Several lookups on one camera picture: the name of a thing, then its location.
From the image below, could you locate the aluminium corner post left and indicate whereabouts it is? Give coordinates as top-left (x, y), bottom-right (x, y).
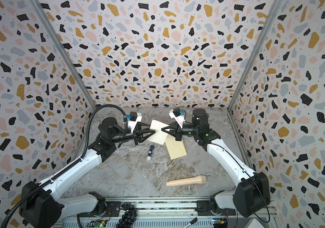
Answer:
top-left (28, 1), bottom-right (97, 111)

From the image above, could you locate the cream paper envelope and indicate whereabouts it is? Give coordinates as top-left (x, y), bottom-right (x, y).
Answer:
top-left (147, 120), bottom-right (169, 145)

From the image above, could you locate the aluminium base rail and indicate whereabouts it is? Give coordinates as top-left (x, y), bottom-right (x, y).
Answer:
top-left (55, 196), bottom-right (281, 228)

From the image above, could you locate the blue white glue stick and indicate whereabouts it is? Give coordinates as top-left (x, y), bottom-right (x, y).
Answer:
top-left (147, 145), bottom-right (154, 160)

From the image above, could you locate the black corrugated cable conduit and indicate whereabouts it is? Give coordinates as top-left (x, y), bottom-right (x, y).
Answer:
top-left (0, 104), bottom-right (128, 228)

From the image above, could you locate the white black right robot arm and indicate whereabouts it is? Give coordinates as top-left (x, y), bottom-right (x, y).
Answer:
top-left (161, 107), bottom-right (271, 218)

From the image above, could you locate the black marker pen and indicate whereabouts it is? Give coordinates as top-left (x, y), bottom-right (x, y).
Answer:
top-left (183, 218), bottom-right (198, 228)

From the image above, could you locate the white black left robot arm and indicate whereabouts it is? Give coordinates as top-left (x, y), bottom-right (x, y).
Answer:
top-left (19, 116), bottom-right (155, 228)

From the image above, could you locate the aluminium corner post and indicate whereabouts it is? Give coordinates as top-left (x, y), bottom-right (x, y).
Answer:
top-left (226, 0), bottom-right (283, 112)
top-left (28, 1), bottom-right (97, 111)

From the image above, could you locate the pale yellow letter paper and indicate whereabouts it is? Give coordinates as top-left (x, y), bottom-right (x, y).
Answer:
top-left (165, 135), bottom-right (187, 160)

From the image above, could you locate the beige toy microphone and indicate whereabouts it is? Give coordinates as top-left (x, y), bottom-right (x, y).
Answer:
top-left (166, 175), bottom-right (207, 187)

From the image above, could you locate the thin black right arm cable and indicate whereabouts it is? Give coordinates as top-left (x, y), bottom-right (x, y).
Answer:
top-left (207, 142), bottom-right (271, 223)

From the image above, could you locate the black bead cluster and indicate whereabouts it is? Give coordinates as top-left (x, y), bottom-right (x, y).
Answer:
top-left (115, 202), bottom-right (137, 228)

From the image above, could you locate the aluminium corner post right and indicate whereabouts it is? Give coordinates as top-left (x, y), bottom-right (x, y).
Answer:
top-left (226, 0), bottom-right (283, 112)

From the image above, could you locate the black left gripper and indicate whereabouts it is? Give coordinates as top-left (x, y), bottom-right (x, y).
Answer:
top-left (110, 123), bottom-right (155, 146)

